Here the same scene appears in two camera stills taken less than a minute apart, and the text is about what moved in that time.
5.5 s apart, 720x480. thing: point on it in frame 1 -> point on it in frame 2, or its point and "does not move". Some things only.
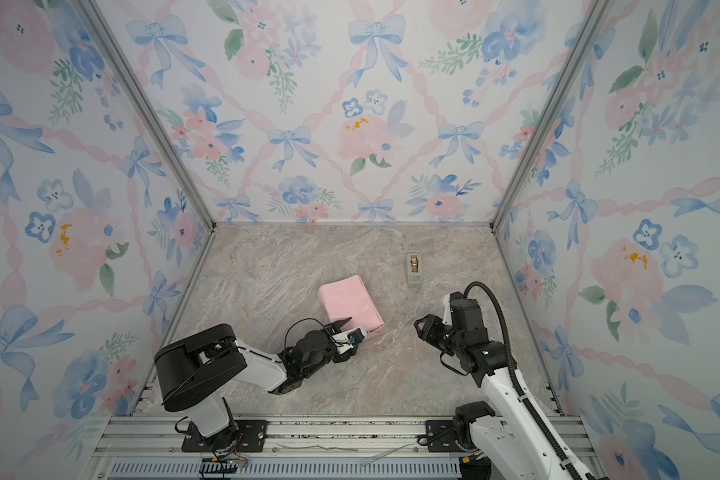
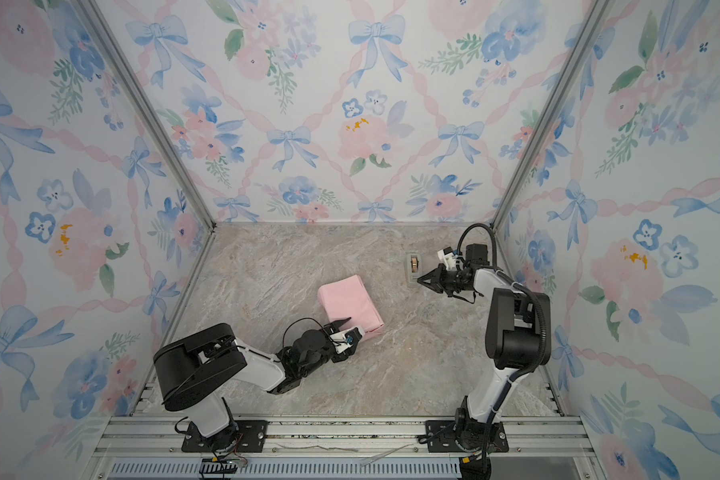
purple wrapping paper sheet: (350, 298) does not move
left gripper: (332, 330) does not move
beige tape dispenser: (415, 270) does not move
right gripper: (433, 323) -> (438, 276)
